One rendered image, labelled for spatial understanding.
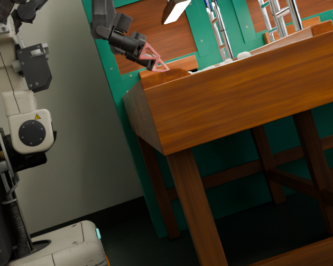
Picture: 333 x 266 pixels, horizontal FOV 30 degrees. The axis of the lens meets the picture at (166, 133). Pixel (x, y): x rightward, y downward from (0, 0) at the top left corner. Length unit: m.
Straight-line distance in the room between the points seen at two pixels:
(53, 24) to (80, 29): 0.17
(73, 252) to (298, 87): 1.19
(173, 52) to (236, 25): 0.36
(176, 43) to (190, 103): 1.88
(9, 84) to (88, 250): 0.72
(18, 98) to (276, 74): 1.28
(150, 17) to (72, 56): 0.97
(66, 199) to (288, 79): 2.83
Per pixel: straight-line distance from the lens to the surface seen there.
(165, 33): 3.31
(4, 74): 2.56
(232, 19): 3.37
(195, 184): 1.50
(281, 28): 1.97
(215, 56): 3.32
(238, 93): 1.46
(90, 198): 4.15
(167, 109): 1.43
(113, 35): 2.44
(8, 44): 2.56
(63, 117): 4.12
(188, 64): 3.24
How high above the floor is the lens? 0.72
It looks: 3 degrees down
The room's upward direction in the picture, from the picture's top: 18 degrees counter-clockwise
